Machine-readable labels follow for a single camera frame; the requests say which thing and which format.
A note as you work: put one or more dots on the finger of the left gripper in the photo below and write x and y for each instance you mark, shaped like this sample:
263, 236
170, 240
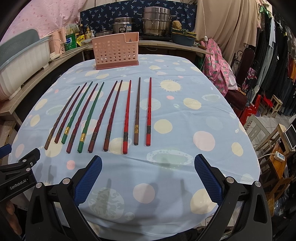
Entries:
5, 150

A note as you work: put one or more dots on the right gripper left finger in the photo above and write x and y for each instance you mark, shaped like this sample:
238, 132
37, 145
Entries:
54, 212

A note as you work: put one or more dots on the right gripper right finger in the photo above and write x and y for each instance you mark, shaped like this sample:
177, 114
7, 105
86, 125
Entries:
254, 220

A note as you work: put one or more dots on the dark red chopstick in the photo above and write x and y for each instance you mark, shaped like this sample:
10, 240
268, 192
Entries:
96, 130
67, 115
77, 124
109, 127

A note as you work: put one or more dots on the green chopstick gold band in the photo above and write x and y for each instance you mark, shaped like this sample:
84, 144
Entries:
72, 118

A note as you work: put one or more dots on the bright red chopstick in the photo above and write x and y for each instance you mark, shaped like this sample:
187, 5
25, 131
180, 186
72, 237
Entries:
149, 114
125, 133

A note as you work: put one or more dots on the brown chopstick gold band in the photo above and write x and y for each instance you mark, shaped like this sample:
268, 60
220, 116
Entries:
136, 125

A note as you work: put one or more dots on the pink perforated utensil holder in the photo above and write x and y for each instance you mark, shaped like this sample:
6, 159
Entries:
116, 50

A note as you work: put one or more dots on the left hand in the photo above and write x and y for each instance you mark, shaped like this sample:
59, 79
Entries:
12, 218

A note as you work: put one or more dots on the white power strip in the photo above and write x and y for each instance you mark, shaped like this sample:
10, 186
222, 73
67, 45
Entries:
279, 156

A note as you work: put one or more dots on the white dish rack tub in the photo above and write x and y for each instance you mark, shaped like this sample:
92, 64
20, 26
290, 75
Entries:
21, 57

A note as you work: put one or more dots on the red plastic stool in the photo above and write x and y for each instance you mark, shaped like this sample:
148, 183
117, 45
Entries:
250, 110

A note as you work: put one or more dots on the pink electric kettle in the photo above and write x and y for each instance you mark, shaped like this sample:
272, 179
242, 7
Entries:
56, 42

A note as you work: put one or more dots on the green detergent bottle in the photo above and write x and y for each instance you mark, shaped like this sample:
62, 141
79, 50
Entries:
70, 42

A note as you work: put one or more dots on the light blue dotted tablecloth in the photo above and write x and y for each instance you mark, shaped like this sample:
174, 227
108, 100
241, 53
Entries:
152, 192

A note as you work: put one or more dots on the pink dotted curtain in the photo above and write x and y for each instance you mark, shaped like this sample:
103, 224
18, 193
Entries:
45, 17

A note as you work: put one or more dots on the pink floral garment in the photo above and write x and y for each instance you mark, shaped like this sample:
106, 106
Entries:
217, 69

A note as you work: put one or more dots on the small steel pot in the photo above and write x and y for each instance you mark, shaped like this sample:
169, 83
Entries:
103, 33

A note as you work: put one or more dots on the navy patterned cloth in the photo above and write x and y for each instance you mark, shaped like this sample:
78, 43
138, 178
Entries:
102, 17

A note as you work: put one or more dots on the silver rice cooker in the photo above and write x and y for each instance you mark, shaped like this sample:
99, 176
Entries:
124, 25

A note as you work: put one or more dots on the blue bowl with vegetables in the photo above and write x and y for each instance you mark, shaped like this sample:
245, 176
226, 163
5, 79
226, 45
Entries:
183, 37

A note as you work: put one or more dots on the beige curtain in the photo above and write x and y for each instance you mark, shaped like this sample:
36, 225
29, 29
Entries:
231, 24

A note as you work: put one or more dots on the stainless steel steamer pot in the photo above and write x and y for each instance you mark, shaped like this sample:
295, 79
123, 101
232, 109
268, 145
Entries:
156, 21

